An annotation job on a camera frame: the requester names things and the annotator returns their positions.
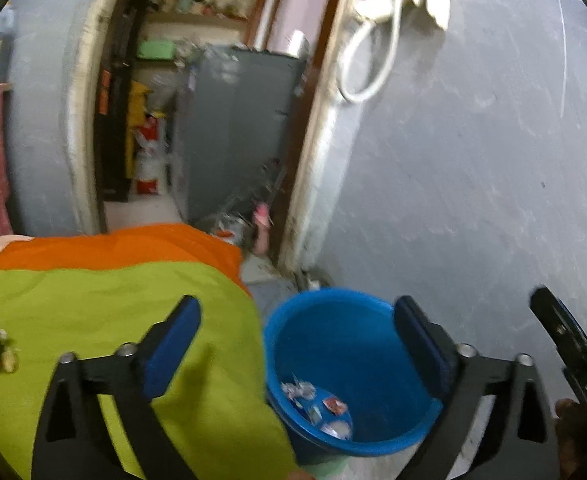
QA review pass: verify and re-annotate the blue plastic bucket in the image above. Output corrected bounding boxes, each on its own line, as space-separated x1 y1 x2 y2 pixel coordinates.
264 288 443 466

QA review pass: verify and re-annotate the grey refrigerator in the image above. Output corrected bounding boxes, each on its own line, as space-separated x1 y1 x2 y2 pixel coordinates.
170 46 305 223

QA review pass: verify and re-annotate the steel pot on floor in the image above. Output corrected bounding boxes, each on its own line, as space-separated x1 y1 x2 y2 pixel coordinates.
194 212 253 250

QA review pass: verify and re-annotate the colourful patchwork table cloth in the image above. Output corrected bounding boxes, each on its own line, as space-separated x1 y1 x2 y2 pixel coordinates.
0 223 302 479

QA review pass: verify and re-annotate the pink bottle on floor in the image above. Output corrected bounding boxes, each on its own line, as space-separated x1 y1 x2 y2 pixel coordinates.
253 202 272 256

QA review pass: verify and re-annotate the person's right hand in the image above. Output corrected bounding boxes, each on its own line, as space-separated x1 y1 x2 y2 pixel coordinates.
555 399 587 479

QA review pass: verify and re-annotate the wooden shelf unit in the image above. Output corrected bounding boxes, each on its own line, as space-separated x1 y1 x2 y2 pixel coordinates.
141 0 266 46

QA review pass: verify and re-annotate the green plastic box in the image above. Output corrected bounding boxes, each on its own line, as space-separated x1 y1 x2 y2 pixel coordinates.
136 39 177 61

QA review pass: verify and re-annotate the yellow bag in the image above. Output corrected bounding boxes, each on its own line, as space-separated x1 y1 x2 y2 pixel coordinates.
125 80 152 179

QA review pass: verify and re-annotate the white hose loop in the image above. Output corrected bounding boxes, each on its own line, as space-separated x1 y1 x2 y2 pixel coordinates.
335 0 407 105

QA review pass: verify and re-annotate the red white wrapper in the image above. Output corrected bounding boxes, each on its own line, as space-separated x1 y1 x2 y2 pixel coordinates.
323 396 348 416

